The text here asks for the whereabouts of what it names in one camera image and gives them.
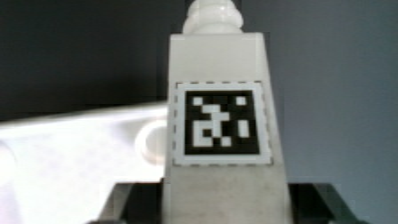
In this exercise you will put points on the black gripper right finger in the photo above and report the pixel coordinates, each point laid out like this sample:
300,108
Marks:
320,207

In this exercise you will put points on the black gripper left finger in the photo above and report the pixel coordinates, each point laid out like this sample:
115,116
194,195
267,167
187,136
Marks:
133,204

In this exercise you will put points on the white leg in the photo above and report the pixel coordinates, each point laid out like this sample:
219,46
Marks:
224,182

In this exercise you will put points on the white square tabletop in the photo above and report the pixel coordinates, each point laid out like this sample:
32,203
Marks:
69,155

